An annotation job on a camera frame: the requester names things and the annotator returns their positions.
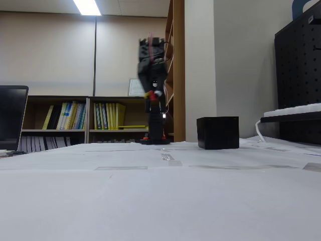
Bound black open box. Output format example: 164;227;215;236
196;116;240;151

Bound framed white certificate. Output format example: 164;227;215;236
128;78;146;97

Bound low wooden bookshelf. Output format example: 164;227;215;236
86;96;151;144
21;95;90;153

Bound tall wooden shelf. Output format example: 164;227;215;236
165;0;186;143

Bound ceiling light panel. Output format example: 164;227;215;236
73;0;102;17

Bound thin yellow book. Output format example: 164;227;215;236
42;105;55;131

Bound white paper covering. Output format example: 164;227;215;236
0;137;321;241

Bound white power strip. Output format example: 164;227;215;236
263;102;321;118

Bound black pegboard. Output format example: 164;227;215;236
274;5;321;145

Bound black laptop screen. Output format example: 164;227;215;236
0;85;29;152

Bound dark blue panel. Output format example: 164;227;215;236
292;0;321;21

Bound yellow ring binder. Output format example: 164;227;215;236
109;102;117;131
115;102;126;131

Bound black wall conduit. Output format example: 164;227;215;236
93;15;98;97

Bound white power cable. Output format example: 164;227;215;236
255;119;266;143

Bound black rail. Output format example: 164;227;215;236
260;111;321;124

